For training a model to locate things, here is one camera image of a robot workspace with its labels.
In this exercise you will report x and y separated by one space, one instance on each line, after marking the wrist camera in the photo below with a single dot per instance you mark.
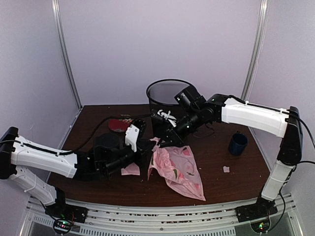
162 118
134 132

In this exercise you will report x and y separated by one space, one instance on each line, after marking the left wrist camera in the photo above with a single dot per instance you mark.
134 132

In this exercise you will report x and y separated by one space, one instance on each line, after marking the pink plastic trash bag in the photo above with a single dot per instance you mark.
178 167

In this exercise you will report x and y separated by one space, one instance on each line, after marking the red floral plate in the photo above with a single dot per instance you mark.
120 124

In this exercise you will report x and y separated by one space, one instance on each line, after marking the aluminium frame post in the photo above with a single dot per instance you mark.
257 46
65 56

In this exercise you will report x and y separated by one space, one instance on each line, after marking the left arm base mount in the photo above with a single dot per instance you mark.
64 218

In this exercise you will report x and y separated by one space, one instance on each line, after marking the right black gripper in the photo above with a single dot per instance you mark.
175 141

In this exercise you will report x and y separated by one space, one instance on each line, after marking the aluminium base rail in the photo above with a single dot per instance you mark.
201 220

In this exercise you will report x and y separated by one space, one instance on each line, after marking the right aluminium frame post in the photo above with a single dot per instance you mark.
257 46

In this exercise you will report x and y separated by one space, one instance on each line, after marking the torn pink bag piece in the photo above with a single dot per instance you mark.
131 169

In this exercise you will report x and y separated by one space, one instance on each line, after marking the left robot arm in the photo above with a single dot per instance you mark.
106 157

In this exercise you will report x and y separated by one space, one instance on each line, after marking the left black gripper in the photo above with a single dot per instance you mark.
144 146

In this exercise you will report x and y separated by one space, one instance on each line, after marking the left aluminium frame post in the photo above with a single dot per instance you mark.
65 56

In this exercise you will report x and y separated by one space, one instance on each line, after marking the small pink bag scrap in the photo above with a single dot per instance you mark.
226 169

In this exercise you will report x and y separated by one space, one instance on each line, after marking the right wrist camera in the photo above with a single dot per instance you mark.
162 118

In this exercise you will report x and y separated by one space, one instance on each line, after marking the black mesh trash bin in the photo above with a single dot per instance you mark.
161 95

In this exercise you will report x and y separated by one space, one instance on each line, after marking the dark blue cup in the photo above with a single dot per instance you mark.
237 144

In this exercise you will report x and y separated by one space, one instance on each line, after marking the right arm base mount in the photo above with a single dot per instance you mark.
258 215

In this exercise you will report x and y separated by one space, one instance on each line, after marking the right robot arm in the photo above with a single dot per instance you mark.
283 123

